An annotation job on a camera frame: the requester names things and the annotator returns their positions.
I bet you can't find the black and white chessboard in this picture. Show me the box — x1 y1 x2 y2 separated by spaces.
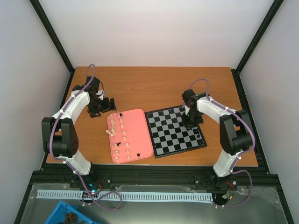
145 105 207 158

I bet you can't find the black aluminium frame base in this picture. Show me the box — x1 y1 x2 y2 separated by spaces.
15 67 293 224

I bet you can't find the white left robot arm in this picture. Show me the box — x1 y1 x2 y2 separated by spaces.
42 77 116 188

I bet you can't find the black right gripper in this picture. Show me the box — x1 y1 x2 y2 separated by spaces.
181 110 204 129

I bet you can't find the light blue cable duct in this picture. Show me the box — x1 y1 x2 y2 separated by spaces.
36 189 213 203

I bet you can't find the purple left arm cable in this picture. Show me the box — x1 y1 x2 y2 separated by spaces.
49 64 124 212

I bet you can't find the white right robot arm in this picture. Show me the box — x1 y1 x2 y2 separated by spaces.
182 89 255 190

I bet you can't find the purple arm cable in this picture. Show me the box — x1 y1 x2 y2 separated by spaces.
188 78 255 209
49 64 124 212

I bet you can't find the blue plastic bin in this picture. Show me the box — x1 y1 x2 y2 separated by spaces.
45 201 100 224

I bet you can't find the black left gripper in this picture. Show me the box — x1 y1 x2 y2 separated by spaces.
89 97 117 118

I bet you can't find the pink plastic tray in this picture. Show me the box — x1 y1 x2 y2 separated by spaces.
107 109 154 164

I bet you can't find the white king chess piece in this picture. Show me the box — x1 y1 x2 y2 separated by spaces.
105 130 114 137

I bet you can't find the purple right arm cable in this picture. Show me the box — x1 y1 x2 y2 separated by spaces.
188 78 255 209

